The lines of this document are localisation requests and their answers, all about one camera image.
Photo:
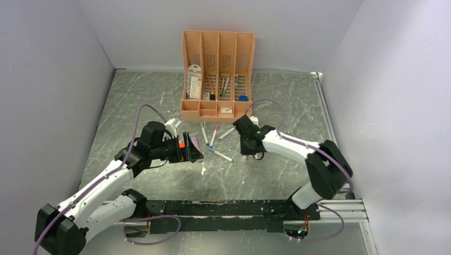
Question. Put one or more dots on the white pen blue cap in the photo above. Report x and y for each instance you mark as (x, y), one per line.
(221, 155)

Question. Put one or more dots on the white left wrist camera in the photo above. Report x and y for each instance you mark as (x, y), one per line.
(172, 124)

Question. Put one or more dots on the white packaged item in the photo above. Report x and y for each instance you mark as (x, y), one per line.
(194, 82)

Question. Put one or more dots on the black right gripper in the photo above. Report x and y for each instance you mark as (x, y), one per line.
(247, 152)

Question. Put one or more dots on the white pen green cap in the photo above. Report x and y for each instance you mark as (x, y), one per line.
(206, 142)

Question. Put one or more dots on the pink highlighter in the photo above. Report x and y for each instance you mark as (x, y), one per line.
(196, 144)

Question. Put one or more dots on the blue round container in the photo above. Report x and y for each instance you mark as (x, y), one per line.
(243, 98)

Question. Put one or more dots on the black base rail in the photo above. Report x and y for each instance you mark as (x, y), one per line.
(227, 215)

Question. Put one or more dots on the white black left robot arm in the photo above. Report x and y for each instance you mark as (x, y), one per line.
(69, 226)

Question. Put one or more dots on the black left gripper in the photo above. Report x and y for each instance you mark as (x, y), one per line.
(194, 153)

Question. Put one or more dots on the white eraser box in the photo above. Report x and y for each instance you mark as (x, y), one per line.
(226, 110)

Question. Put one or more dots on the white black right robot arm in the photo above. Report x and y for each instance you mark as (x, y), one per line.
(327, 168)

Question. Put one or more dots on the white pen pink cap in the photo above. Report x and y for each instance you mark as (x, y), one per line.
(214, 136)

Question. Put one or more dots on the white pen grey cap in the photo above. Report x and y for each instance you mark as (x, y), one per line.
(227, 133)

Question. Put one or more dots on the orange plastic desk organizer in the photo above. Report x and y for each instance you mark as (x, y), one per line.
(226, 60)

